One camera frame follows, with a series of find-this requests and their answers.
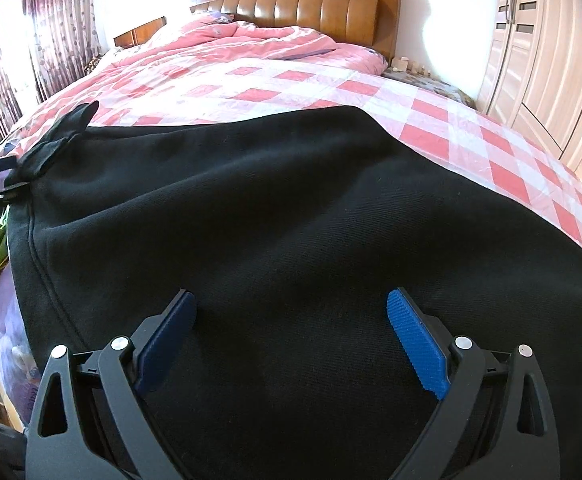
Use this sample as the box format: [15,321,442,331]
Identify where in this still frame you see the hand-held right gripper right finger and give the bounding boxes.
[385,287,562,480]

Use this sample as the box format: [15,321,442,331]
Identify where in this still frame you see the wooden padded headboard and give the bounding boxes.
[189,0,403,62]

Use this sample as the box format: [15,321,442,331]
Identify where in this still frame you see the small wooden ornaments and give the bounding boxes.
[388,56,434,77]

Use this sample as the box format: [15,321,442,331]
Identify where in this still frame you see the floral mattress cover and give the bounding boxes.
[381,67,478,109]

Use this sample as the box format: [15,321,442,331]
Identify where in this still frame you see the light wooden wardrobe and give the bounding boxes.
[475,0,582,192]

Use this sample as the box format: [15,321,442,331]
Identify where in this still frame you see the black pants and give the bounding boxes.
[7,101,582,480]

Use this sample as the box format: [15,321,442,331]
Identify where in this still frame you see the wooden nightstand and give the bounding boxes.
[113,16,167,49]

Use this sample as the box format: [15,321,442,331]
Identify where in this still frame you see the pink checked quilt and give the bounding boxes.
[0,11,582,279]

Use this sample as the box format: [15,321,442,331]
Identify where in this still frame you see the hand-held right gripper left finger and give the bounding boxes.
[23,289,199,480]

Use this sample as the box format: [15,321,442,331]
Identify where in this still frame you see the purple bed sheet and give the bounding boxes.
[0,180,42,433]

